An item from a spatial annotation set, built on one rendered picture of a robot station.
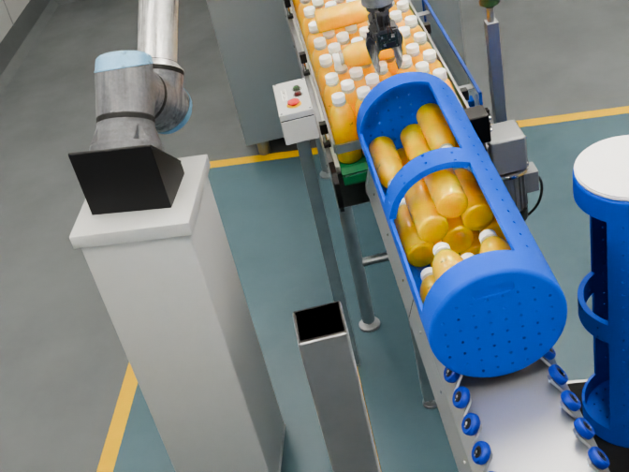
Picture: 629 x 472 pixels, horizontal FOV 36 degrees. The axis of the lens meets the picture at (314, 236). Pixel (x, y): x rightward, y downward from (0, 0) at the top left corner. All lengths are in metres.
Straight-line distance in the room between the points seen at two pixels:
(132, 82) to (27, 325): 1.90
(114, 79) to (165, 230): 0.41
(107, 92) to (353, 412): 1.52
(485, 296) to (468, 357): 0.16
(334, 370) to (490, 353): 0.91
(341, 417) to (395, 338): 2.40
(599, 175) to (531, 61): 2.77
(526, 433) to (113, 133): 1.24
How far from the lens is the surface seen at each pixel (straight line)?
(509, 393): 2.09
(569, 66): 5.13
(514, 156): 3.01
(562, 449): 1.99
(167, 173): 2.54
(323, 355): 1.14
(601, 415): 3.08
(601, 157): 2.55
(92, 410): 3.73
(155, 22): 2.79
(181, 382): 2.87
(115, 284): 2.66
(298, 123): 2.83
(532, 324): 2.02
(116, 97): 2.55
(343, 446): 1.26
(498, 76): 3.20
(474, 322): 1.97
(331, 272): 3.24
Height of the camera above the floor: 2.45
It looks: 36 degrees down
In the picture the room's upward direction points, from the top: 14 degrees counter-clockwise
